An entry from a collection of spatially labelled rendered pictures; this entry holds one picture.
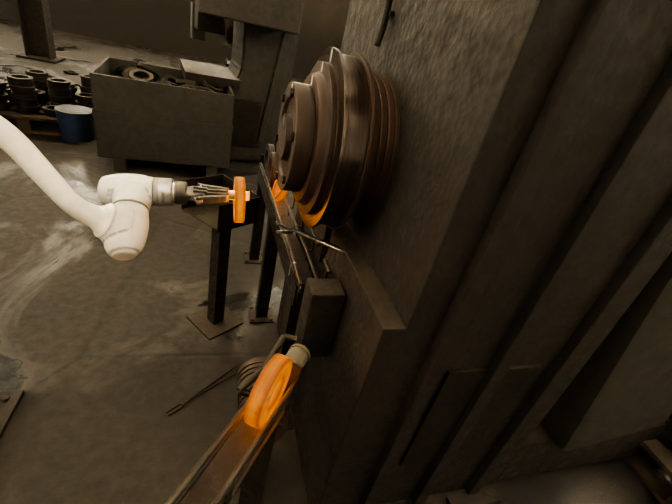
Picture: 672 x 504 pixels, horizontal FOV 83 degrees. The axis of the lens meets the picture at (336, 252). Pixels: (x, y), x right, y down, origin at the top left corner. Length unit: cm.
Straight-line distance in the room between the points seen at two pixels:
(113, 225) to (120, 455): 83
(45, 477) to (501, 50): 168
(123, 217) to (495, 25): 100
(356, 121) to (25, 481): 147
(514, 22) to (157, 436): 160
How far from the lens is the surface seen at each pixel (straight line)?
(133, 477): 161
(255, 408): 82
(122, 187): 131
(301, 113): 96
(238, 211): 129
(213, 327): 202
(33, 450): 174
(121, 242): 120
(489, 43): 75
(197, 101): 346
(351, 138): 89
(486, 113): 70
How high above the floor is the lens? 140
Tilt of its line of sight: 30 degrees down
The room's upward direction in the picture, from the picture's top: 14 degrees clockwise
